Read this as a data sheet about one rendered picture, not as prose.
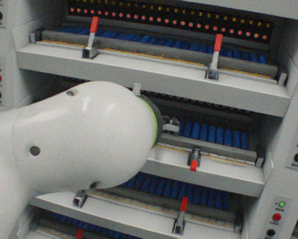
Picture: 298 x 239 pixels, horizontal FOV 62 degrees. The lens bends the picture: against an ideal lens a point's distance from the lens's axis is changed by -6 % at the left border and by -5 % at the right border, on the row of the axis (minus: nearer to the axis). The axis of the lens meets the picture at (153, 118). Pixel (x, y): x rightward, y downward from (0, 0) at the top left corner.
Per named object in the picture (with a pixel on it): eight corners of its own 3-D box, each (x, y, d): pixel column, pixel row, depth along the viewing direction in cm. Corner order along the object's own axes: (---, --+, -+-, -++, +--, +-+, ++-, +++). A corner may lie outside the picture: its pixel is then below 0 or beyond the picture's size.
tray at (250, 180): (258, 197, 56) (273, 168, 51) (18, 140, 66) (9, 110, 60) (253, 142, 73) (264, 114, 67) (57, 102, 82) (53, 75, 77)
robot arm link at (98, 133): (154, 193, 21) (121, 58, 21) (25, 214, 23) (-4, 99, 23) (172, 159, 35) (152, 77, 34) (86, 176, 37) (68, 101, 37)
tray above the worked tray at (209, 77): (284, 117, 51) (309, 53, 43) (19, 68, 60) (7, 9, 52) (270, 76, 67) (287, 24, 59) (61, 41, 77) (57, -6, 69)
